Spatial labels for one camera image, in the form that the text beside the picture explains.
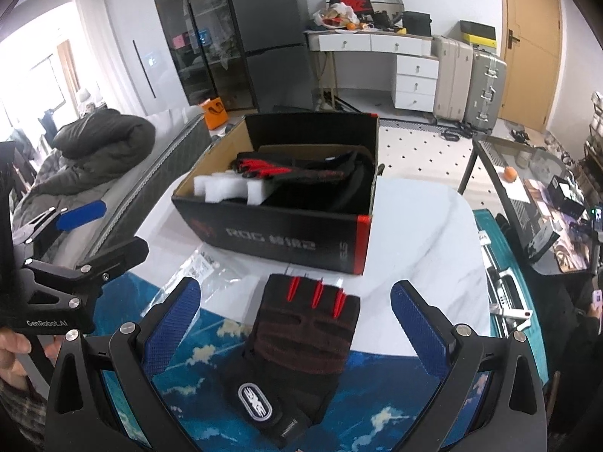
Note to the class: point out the plastic bag of fruit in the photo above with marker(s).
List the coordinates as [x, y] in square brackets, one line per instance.
[332, 16]

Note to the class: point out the glass coffee table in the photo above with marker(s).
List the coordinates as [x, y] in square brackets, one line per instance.
[527, 216]

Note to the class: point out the white foam block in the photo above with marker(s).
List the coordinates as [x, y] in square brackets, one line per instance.
[221, 188]

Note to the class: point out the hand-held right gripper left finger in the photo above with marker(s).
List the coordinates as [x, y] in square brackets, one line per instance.
[172, 325]

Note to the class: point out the black red paper bag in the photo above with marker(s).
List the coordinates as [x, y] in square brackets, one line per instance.
[351, 2]

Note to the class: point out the wooden door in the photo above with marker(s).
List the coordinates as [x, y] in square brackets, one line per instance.
[530, 42]

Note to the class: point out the white wardrobe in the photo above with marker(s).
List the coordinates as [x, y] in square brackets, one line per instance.
[136, 42]

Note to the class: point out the grey quilted blanket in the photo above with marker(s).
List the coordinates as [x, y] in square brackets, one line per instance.
[47, 188]

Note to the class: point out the shoe rack with shoes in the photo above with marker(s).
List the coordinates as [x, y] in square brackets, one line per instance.
[596, 127]

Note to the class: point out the black slippers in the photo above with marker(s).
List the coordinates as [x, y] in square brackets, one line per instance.
[456, 133]

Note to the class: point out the person's left forearm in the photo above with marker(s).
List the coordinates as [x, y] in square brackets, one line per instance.
[19, 414]

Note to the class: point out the orange fruit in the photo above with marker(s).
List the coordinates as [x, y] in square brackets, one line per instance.
[510, 174]

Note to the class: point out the silver suitcase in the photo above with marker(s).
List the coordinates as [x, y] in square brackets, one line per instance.
[485, 92]

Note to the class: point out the small black box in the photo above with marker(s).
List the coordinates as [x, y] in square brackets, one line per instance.
[564, 196]

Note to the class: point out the blue patterned mat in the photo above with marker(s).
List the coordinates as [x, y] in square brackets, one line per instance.
[358, 405]

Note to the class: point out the black square bag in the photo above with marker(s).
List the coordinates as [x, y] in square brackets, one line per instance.
[417, 23]

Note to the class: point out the clear plastic bag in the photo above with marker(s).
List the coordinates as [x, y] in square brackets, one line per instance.
[198, 270]

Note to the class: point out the dark duvet on bed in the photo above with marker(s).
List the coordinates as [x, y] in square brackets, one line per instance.
[103, 134]

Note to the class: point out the white dressing table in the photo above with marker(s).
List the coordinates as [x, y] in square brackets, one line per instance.
[377, 44]

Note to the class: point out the orange paper bag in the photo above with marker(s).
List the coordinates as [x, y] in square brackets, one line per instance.
[215, 114]

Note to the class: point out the beige suitcase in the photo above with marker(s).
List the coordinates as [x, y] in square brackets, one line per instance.
[452, 80]

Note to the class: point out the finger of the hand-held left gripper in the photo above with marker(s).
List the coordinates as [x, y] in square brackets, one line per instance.
[82, 214]
[117, 256]

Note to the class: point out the black red fingerless glove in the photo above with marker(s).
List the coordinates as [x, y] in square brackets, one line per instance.
[297, 339]
[292, 165]

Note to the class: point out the oval mirror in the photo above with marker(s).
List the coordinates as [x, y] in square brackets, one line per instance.
[388, 0]

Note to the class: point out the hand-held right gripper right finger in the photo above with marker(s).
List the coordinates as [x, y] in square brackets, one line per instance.
[419, 325]

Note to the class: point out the grey refrigerator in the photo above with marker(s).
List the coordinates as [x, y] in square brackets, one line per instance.
[271, 37]

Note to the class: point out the black yellow box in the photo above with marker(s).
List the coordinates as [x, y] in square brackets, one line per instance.
[478, 35]

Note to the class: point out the dark glass door cabinet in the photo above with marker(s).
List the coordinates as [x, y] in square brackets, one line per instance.
[202, 42]

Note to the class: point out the person's left hand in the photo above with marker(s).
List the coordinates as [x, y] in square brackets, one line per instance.
[14, 355]

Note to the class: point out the black red cardboard box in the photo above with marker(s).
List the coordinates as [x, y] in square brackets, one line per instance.
[282, 240]

